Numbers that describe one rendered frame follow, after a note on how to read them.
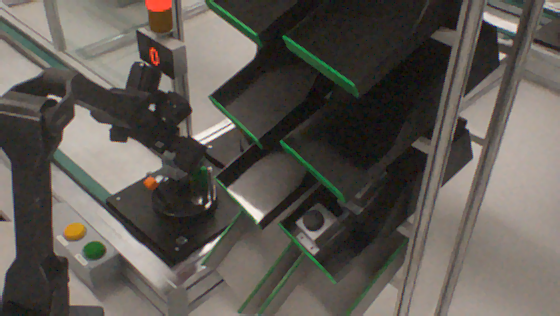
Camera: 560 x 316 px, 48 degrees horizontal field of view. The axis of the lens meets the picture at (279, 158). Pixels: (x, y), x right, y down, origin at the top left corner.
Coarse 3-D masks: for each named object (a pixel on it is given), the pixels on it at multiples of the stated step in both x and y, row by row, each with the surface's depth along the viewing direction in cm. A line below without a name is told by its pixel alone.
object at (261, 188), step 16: (272, 144) 106; (240, 160) 105; (256, 160) 105; (272, 160) 104; (288, 160) 103; (224, 176) 104; (240, 176) 104; (256, 176) 103; (272, 176) 102; (288, 176) 101; (304, 176) 96; (240, 192) 102; (256, 192) 101; (272, 192) 100; (288, 192) 99; (304, 192) 98; (256, 208) 99; (272, 208) 96; (256, 224) 96
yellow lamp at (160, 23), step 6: (150, 12) 127; (156, 12) 127; (162, 12) 127; (168, 12) 128; (150, 18) 128; (156, 18) 128; (162, 18) 128; (168, 18) 129; (150, 24) 129; (156, 24) 128; (162, 24) 129; (168, 24) 129; (156, 30) 129; (162, 30) 129; (168, 30) 130
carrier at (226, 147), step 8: (232, 128) 153; (224, 136) 151; (232, 136) 151; (240, 136) 151; (208, 144) 148; (216, 144) 148; (224, 144) 148; (232, 144) 148; (240, 144) 146; (208, 152) 146; (216, 152) 146; (224, 152) 146; (232, 152) 146; (240, 152) 146; (216, 160) 144; (224, 160) 144
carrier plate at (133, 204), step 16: (208, 176) 139; (128, 192) 135; (144, 192) 135; (224, 192) 135; (112, 208) 133; (128, 208) 131; (144, 208) 131; (224, 208) 132; (240, 208) 132; (144, 224) 128; (160, 224) 128; (176, 224) 128; (192, 224) 128; (208, 224) 128; (224, 224) 128; (160, 240) 124; (192, 240) 124; (208, 240) 126; (176, 256) 121
